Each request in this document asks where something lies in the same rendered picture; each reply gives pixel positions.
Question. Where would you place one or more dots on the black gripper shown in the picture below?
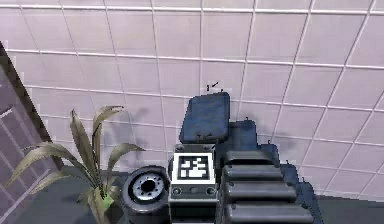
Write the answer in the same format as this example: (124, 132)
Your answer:
(145, 190)

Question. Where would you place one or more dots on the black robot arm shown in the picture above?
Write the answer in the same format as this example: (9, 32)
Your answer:
(246, 186)

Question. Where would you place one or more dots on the green house plant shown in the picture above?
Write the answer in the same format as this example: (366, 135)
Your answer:
(96, 166)

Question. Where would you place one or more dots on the dark brown framed door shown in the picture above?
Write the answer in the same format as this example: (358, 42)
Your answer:
(16, 150)

